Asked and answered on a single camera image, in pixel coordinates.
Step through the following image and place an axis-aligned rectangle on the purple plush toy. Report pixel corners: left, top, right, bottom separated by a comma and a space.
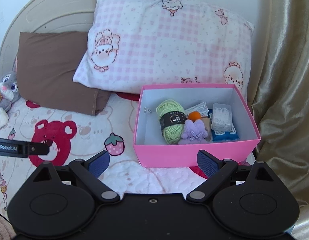
178, 119, 208, 145

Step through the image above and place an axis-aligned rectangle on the blue tissue pack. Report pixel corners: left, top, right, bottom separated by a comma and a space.
211, 125, 240, 142

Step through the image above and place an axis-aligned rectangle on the white bear print blanket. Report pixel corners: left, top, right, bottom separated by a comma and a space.
0, 87, 260, 215

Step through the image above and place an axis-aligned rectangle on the clear floss pick box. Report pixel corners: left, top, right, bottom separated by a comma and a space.
211, 103, 233, 132

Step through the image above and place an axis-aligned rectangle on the small brown box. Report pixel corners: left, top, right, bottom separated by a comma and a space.
201, 117, 211, 133

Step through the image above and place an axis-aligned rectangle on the orange ball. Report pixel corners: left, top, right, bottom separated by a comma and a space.
187, 111, 202, 122

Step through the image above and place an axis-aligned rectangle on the grey bunny plush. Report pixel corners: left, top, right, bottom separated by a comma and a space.
0, 65, 20, 111

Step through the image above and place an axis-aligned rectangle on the white label packet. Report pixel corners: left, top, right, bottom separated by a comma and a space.
185, 102, 209, 118

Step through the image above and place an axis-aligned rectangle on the pink storage box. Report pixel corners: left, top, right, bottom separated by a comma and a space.
133, 83, 261, 168

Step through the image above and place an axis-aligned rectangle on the green yarn ball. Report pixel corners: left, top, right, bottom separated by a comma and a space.
156, 99, 186, 145

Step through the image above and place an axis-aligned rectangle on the brown pillow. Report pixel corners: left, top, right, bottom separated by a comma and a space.
16, 31, 110, 116

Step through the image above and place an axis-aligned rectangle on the gold satin curtain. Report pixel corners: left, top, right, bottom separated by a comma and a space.
252, 0, 309, 239

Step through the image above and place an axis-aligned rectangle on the pink checkered pillow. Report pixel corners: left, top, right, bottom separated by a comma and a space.
73, 0, 253, 96

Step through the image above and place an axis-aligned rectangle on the beige headboard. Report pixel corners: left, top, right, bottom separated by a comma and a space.
0, 0, 96, 76

